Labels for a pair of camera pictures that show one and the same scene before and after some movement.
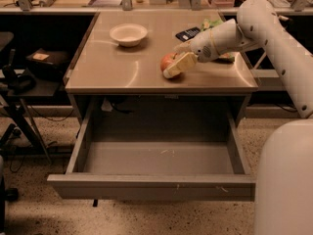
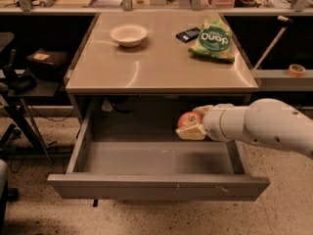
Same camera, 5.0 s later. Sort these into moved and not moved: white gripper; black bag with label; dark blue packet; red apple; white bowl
Moved: red apple; white gripper
Not moved: white bowl; black bag with label; dark blue packet
